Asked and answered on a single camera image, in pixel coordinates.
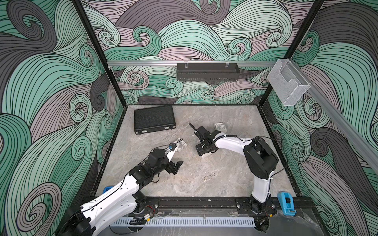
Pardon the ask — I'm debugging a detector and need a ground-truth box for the clear acrylic wall holder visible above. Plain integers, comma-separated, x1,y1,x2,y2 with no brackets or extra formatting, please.
267,59,311,106

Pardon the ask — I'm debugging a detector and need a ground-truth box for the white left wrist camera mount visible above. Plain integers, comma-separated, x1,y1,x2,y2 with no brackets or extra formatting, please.
165,143,177,162

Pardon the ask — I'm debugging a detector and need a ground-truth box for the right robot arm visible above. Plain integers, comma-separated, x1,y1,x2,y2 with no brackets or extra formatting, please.
189,124,279,213

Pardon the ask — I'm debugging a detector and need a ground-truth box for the white slotted cable duct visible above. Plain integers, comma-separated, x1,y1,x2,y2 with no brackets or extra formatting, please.
110,216,257,228

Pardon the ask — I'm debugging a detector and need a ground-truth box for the black ribbed briefcase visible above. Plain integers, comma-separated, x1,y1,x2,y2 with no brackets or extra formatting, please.
134,105,176,135

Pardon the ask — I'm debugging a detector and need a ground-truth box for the blue left clamp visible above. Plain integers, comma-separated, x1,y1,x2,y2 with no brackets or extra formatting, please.
103,186,113,193

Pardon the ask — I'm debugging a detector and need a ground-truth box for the black corner frame post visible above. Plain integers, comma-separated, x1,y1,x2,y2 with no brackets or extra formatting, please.
71,0,127,109

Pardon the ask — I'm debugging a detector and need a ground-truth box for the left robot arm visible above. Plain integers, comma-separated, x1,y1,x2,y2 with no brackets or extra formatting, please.
55,144,183,236

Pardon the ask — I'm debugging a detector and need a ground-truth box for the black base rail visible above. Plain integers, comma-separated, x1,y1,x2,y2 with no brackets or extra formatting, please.
121,196,315,217

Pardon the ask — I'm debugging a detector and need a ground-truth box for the black wall tray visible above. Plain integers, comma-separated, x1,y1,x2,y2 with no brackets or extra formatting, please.
176,63,240,83

